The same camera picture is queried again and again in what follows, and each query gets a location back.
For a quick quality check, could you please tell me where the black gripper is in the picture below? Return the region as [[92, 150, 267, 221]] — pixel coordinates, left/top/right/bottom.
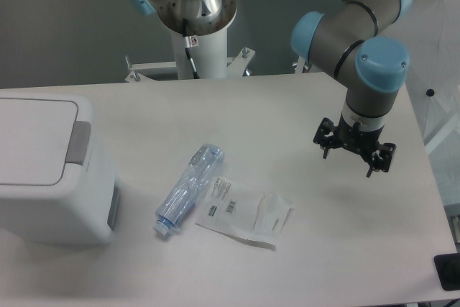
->
[[313, 117, 396, 178]]

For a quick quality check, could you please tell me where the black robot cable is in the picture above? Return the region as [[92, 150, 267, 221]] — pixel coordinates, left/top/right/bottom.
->
[[183, 19, 201, 80]]

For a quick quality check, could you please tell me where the black device at edge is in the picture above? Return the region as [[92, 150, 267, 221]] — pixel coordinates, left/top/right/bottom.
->
[[433, 253, 459, 291]]

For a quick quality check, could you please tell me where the crushed clear plastic bottle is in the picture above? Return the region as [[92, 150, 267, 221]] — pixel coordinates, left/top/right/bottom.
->
[[153, 144, 224, 237]]

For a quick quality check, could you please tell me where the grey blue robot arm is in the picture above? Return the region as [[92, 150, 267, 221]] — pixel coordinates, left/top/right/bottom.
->
[[129, 0, 412, 172]]

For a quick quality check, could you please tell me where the white push-lid trash can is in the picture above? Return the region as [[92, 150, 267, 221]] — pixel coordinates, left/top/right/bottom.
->
[[1, 91, 119, 245]]

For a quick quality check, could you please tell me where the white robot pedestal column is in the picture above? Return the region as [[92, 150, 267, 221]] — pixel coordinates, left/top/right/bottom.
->
[[170, 29, 227, 80]]

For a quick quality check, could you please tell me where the white plastic packaging bag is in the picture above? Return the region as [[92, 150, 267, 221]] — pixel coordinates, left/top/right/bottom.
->
[[195, 175, 293, 250]]

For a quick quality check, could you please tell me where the white superior umbrella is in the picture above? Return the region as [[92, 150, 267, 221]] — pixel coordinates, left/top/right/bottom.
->
[[385, 0, 459, 206]]

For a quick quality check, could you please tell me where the white metal base frame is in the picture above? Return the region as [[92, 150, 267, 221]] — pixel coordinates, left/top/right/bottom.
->
[[124, 47, 313, 83]]

